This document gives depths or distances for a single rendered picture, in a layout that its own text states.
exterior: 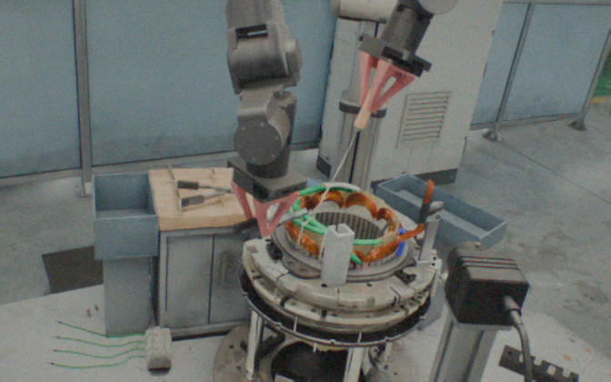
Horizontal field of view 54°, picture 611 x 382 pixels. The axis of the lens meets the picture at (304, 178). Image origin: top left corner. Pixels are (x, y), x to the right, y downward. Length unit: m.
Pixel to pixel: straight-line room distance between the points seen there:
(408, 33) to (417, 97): 2.51
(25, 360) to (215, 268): 0.38
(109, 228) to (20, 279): 1.71
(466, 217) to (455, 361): 0.84
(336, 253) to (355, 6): 0.61
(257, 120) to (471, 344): 0.35
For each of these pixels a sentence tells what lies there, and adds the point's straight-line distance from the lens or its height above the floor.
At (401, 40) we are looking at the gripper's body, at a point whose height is 1.43.
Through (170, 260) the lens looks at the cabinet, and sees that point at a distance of 1.13.
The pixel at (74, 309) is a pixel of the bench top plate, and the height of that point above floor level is 0.78.
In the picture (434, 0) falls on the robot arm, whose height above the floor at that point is 1.50.
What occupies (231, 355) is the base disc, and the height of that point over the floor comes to 0.80.
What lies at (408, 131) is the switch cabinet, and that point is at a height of 0.41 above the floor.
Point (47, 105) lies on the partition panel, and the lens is 3.16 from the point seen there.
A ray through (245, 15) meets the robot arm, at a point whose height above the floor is 1.47.
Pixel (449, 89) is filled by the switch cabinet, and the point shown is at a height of 0.64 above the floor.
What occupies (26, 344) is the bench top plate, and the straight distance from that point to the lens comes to 1.28.
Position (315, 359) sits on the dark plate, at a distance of 1.23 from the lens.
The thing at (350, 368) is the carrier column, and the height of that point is 0.94.
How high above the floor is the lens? 1.62
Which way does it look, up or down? 27 degrees down
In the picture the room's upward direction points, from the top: 8 degrees clockwise
